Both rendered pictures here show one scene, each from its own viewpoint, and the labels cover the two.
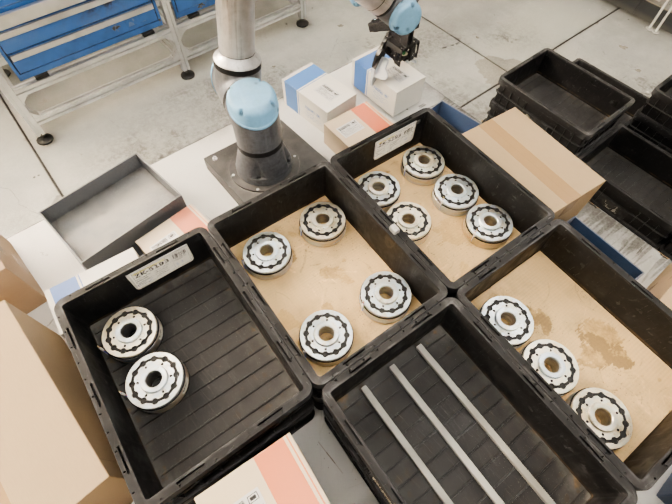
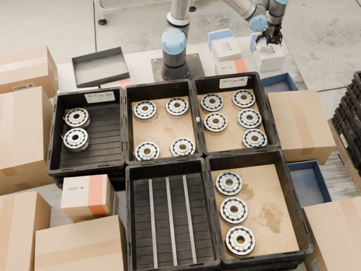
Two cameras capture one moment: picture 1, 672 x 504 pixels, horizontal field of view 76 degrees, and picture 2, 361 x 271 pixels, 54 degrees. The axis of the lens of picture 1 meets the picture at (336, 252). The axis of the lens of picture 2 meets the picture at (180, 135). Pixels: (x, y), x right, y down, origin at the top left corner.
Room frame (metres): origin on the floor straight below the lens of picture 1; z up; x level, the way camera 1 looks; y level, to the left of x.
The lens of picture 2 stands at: (-0.26, -0.53, 2.09)
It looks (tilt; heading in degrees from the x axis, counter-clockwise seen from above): 56 degrees down; 34
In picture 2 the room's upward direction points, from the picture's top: 4 degrees counter-clockwise
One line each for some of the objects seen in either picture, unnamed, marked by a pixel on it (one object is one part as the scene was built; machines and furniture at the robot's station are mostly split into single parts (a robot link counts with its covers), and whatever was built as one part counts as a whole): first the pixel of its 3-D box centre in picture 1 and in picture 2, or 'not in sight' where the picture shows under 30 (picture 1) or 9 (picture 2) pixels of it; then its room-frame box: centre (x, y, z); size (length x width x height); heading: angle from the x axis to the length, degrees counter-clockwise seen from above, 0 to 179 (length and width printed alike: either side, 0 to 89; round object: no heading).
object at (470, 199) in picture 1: (456, 191); (249, 118); (0.64, -0.28, 0.86); 0.10 x 0.10 x 0.01
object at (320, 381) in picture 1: (322, 259); (160, 120); (0.41, 0.03, 0.92); 0.40 x 0.30 x 0.02; 37
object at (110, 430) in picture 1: (179, 347); (87, 128); (0.23, 0.27, 0.92); 0.40 x 0.30 x 0.02; 37
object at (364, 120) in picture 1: (358, 133); (232, 73); (0.94, -0.06, 0.74); 0.16 x 0.12 x 0.07; 129
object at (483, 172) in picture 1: (432, 203); (231, 119); (0.59, -0.21, 0.87); 0.40 x 0.30 x 0.11; 37
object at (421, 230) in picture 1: (408, 220); (215, 121); (0.55, -0.16, 0.86); 0.10 x 0.10 x 0.01
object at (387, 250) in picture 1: (322, 272); (161, 127); (0.41, 0.03, 0.87); 0.40 x 0.30 x 0.11; 37
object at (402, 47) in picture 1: (400, 37); (273, 30); (1.14, -0.17, 0.91); 0.09 x 0.08 x 0.12; 40
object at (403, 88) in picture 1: (386, 80); (266, 50); (1.16, -0.15, 0.76); 0.20 x 0.12 x 0.09; 40
